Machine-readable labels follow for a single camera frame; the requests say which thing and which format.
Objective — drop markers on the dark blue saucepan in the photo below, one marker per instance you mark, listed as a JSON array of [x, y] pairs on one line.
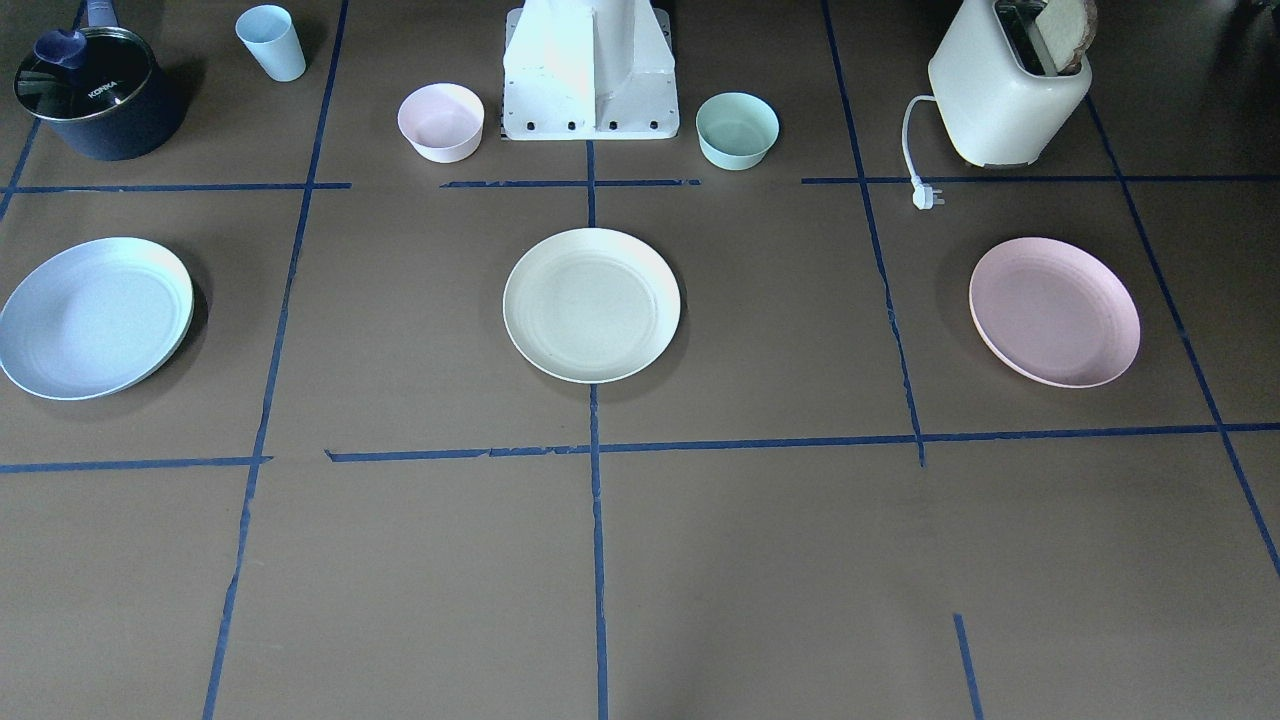
[[132, 129]]

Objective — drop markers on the cream toaster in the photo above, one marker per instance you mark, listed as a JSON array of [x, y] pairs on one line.
[[999, 99]]

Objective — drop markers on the bread slice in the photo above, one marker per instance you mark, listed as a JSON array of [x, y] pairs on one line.
[[1067, 29]]

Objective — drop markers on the pink plate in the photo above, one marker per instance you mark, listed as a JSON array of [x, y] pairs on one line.
[[1054, 313]]

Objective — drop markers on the glass pot lid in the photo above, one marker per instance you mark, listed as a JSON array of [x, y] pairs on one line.
[[76, 74]]

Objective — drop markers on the green bowl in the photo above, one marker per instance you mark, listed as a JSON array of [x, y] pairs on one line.
[[735, 131]]

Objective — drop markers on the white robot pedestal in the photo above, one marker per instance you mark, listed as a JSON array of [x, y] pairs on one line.
[[589, 71]]

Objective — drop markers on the cream plate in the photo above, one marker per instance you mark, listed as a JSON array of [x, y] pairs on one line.
[[591, 305]]

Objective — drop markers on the blue plate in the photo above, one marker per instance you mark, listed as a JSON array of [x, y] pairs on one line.
[[96, 319]]

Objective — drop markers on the pink bowl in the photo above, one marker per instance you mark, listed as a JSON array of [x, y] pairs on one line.
[[443, 122]]

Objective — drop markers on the light blue cup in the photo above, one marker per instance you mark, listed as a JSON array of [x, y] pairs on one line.
[[268, 32]]

